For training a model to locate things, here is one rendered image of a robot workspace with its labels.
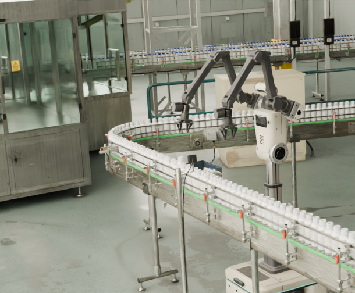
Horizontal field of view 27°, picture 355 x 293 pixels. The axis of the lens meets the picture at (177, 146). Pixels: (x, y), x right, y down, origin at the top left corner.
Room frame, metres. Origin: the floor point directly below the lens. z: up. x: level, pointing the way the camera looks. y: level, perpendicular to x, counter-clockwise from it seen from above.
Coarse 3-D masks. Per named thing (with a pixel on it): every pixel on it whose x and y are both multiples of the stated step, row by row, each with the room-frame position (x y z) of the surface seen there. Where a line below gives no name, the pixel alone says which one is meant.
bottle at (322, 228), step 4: (320, 220) 3.70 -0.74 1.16; (324, 220) 3.72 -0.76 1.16; (320, 224) 3.70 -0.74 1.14; (324, 224) 3.69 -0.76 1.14; (320, 228) 3.69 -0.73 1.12; (324, 228) 3.69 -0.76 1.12; (320, 236) 3.69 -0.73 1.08; (320, 240) 3.69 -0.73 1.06; (324, 240) 3.68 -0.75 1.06; (324, 244) 3.68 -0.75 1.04; (320, 248) 3.69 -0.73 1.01; (324, 248) 3.68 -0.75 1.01
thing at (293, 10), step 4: (292, 0) 11.39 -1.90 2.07; (292, 4) 11.39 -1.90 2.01; (292, 8) 11.39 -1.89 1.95; (292, 12) 11.39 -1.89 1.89; (292, 16) 11.39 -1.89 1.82; (292, 20) 11.39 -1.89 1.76; (292, 48) 11.39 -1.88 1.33; (292, 52) 11.40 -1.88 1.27; (292, 56) 11.40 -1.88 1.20; (292, 64) 11.41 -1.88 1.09; (292, 68) 11.41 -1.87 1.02
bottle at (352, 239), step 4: (352, 232) 3.51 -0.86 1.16; (352, 236) 3.48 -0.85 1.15; (348, 240) 3.49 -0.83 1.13; (352, 240) 3.48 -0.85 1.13; (352, 244) 3.47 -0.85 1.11; (352, 248) 3.47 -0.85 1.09; (352, 252) 3.47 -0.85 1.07; (352, 256) 3.47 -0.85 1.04; (352, 260) 3.47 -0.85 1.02; (352, 264) 3.47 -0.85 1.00
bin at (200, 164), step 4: (200, 160) 6.06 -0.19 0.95; (204, 160) 6.05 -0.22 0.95; (196, 164) 6.04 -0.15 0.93; (200, 164) 6.06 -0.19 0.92; (204, 164) 6.05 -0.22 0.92; (208, 164) 5.99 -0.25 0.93; (212, 164) 5.92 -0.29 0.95; (200, 168) 6.06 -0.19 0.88; (212, 168) 5.93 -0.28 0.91; (216, 168) 5.77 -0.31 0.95; (220, 168) 5.79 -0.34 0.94; (164, 204) 5.61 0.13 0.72; (164, 208) 5.61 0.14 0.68
